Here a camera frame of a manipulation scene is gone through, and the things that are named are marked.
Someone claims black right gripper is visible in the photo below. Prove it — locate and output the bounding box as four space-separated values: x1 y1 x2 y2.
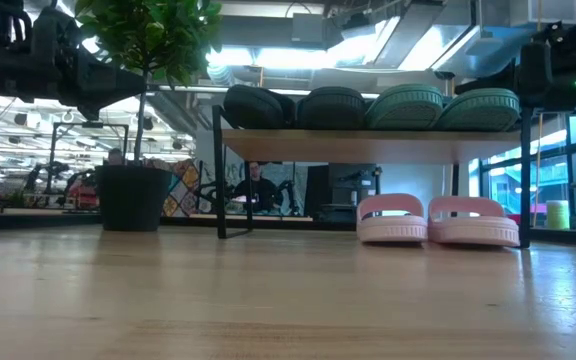
454 41 556 99

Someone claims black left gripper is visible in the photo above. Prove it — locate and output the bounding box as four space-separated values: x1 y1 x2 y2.
29 6 147 122

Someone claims teal slide sandal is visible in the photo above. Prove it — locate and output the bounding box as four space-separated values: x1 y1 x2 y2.
365 83 445 132
435 87 521 133

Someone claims dark navy slide sandal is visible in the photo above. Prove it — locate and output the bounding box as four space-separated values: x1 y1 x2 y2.
222 83 298 131
296 86 368 132

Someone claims pink slide sandal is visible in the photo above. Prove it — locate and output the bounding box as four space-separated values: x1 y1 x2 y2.
356 193 429 245
426 195 521 248

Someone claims person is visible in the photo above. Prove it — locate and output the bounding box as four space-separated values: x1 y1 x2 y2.
231 160 283 214
105 147 126 167

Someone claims potted green tree black pot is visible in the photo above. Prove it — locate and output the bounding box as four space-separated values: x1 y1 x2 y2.
71 0 224 233

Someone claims colourful patchwork panel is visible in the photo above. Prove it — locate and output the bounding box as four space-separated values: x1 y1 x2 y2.
161 159 202 219

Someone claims yellow-green cylinder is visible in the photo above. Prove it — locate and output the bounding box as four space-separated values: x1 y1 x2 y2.
545 199 571 231

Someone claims black equipment cabinet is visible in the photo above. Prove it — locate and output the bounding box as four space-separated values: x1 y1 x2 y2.
307 163 384 224

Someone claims black metal frame rig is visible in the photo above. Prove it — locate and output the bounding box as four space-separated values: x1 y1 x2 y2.
46 121 130 197

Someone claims wooden shelf black metal frame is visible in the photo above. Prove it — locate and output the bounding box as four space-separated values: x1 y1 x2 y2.
211 103 534 250

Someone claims grey ceiling duct box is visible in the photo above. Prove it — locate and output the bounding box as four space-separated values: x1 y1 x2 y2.
291 13 327 44

